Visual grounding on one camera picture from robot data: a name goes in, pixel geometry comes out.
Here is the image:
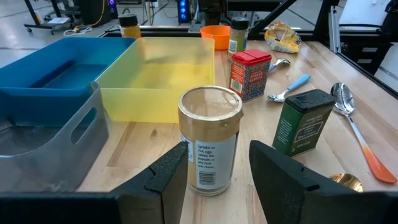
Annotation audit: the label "light blue handled spoon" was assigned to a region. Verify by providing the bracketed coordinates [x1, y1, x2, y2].
[267, 73, 312, 103]

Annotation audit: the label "orange handled large spoon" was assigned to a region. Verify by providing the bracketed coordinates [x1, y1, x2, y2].
[330, 82, 398, 184]

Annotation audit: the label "black computer purple light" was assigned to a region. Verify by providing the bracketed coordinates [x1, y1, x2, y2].
[74, 0, 119, 27]

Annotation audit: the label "oregano jar black lid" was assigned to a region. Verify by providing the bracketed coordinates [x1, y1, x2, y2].
[228, 17, 250, 62]

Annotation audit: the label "yellow snack bag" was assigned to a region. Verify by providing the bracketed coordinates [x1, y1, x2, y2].
[264, 21, 302, 54]

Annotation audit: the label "green handled gold spoon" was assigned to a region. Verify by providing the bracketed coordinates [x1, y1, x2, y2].
[328, 173, 364, 193]

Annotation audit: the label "black drawer cabinet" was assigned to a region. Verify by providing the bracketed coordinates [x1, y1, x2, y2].
[338, 29, 394, 75]

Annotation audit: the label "yellow translucent plastic bin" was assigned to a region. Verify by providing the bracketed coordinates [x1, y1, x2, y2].
[95, 37, 216, 124]

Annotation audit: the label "grey translucent plastic bin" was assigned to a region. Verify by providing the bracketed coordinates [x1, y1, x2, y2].
[0, 81, 109, 192]

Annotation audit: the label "gold lid seasoning jar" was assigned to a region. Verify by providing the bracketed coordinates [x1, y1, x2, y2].
[177, 85, 244, 197]

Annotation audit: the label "green black pepper tin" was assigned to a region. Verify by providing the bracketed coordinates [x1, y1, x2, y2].
[272, 88, 336, 157]

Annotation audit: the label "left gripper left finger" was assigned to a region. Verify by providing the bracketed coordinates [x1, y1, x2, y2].
[110, 141, 189, 224]

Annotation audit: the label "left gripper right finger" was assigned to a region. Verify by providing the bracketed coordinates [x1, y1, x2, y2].
[248, 139, 364, 224]

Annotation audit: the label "blue plastic bin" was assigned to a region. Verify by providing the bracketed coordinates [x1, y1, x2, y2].
[0, 37, 136, 128]

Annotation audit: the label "red lid paprika tin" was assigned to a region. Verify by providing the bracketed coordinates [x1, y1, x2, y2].
[229, 49, 273, 103]

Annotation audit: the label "computer tower blue lights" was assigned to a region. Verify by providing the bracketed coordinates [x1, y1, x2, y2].
[177, 0, 191, 24]

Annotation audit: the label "black rolling cart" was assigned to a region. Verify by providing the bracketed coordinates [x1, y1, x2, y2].
[23, 0, 74, 35]

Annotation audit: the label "purple handled spoon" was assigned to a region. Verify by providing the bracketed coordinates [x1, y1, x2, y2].
[269, 58, 292, 73]

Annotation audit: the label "yellow spice jar black lid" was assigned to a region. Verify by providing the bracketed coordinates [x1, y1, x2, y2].
[118, 13, 142, 40]

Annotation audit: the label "orange plastic cup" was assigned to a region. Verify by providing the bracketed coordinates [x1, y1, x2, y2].
[200, 24, 231, 50]

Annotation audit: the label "silver aluminium extrusion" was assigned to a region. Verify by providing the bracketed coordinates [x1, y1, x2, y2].
[328, 5, 341, 54]

